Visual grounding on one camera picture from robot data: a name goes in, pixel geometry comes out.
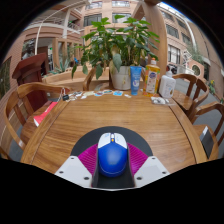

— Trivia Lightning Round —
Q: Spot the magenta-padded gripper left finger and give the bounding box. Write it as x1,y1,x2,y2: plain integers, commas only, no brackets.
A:
54,143,100,188

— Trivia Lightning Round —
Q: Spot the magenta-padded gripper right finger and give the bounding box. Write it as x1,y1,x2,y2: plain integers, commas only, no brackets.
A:
126,142,171,188

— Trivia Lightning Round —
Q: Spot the blue and white computer mouse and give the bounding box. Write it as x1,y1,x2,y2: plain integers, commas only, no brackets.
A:
96,132,129,178

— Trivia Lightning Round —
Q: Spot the round black mouse pad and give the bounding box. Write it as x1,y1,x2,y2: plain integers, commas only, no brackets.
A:
70,125,154,189

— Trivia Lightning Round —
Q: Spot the red and white bag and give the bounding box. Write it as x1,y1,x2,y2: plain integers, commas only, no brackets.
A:
33,101,59,127

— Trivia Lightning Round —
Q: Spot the clear plastic packet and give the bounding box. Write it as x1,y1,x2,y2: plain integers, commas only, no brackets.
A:
150,96,175,106

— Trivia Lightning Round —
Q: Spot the white pump bottle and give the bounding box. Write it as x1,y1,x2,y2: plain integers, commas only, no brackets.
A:
158,65,177,99

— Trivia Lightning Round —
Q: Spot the wooden armchair with notebook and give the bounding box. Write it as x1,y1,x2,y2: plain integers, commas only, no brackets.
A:
188,101,224,161

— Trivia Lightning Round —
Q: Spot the yellow liquid soap bottle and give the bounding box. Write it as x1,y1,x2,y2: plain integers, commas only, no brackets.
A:
143,57,161,98

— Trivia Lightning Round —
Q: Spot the blue squeeze tube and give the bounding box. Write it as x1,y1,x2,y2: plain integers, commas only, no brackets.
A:
129,65,143,97

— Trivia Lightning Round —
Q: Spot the long wooden planter box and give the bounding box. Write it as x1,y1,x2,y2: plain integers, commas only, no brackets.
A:
43,68,111,91

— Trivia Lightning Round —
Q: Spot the yellow flower plant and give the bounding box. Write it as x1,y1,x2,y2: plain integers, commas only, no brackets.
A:
207,79,217,95

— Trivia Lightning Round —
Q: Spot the spiky green agave plant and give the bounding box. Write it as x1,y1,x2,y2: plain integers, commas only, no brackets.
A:
49,58,73,75

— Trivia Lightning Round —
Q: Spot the dark red wooden lectern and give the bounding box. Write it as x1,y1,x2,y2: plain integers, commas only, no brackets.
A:
12,52,49,113

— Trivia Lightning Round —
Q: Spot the white sculpture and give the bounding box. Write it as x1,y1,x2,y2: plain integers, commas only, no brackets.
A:
182,49,193,68

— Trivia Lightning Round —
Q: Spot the wooden pillar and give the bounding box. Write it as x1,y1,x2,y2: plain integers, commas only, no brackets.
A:
133,1,168,79

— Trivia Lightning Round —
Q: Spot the leafy green potted plant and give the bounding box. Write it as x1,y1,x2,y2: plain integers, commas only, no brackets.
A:
70,14,161,91

